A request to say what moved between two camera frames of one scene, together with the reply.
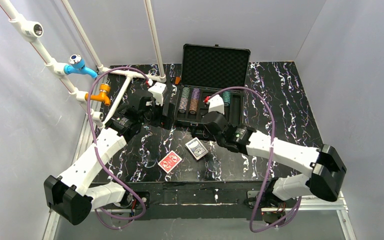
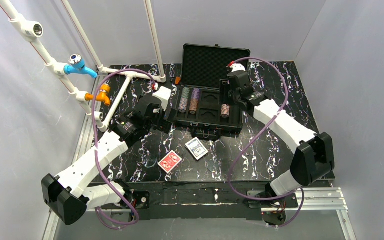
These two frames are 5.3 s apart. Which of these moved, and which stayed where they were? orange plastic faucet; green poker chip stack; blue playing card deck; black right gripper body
Moved: black right gripper body
Stayed: green poker chip stack; blue playing card deck; orange plastic faucet
